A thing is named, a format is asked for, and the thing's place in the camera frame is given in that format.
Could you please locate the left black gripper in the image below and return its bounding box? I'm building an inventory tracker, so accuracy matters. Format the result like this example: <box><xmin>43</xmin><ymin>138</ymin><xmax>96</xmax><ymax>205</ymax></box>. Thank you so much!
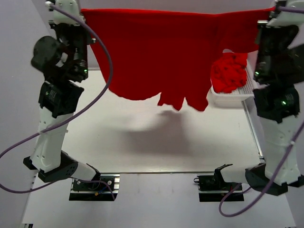
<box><xmin>46</xmin><ymin>13</ymin><xmax>94</xmax><ymax>80</ymax></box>

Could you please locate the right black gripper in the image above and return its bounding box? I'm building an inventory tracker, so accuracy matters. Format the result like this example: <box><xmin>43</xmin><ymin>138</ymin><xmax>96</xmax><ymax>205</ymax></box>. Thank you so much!
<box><xmin>254</xmin><ymin>11</ymin><xmax>300</xmax><ymax>83</ymax></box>

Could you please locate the red t shirt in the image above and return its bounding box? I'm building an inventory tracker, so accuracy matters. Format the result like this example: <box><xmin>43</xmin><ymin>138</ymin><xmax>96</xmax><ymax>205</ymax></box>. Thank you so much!
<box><xmin>82</xmin><ymin>9</ymin><xmax>271</xmax><ymax>111</ymax></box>

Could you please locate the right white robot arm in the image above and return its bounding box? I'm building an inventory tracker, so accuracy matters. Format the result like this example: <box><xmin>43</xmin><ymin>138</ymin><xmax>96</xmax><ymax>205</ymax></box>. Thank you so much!
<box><xmin>214</xmin><ymin>20</ymin><xmax>304</xmax><ymax>196</ymax></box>

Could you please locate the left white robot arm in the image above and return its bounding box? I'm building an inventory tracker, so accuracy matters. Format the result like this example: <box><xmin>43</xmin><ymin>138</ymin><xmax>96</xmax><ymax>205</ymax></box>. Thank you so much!
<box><xmin>23</xmin><ymin>22</ymin><xmax>100</xmax><ymax>190</ymax></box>

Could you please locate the red shirt pile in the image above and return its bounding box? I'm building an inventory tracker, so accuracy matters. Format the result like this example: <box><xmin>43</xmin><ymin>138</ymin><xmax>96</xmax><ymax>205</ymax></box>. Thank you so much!
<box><xmin>210</xmin><ymin>52</ymin><xmax>247</xmax><ymax>94</ymax></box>

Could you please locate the white plastic basket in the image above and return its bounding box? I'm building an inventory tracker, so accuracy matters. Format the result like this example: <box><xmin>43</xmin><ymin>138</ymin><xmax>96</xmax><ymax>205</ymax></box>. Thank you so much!
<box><xmin>207</xmin><ymin>60</ymin><xmax>258</xmax><ymax>109</ymax></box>

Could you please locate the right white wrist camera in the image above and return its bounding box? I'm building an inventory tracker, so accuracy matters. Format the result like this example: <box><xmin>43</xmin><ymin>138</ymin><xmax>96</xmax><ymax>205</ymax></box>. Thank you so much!
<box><xmin>266</xmin><ymin>0</ymin><xmax>304</xmax><ymax>28</ymax></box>

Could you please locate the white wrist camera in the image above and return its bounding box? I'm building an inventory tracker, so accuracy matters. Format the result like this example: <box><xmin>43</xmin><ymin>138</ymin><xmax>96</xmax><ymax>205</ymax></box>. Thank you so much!
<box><xmin>266</xmin><ymin>0</ymin><xmax>304</xmax><ymax>28</ymax></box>
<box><xmin>45</xmin><ymin>0</ymin><xmax>84</xmax><ymax>26</ymax></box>

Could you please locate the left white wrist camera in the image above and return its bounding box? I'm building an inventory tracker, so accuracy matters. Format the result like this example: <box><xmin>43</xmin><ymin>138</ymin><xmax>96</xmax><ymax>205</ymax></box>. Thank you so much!
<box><xmin>45</xmin><ymin>0</ymin><xmax>84</xmax><ymax>26</ymax></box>

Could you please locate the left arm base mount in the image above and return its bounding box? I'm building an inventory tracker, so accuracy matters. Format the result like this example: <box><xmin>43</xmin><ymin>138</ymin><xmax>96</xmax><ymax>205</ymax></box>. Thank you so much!
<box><xmin>69</xmin><ymin>174</ymin><xmax>120</xmax><ymax>201</ymax></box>

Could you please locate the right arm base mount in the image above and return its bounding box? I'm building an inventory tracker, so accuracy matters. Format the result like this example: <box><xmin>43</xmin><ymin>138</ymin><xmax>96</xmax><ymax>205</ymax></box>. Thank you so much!
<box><xmin>193</xmin><ymin>164</ymin><xmax>238</xmax><ymax>202</ymax></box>

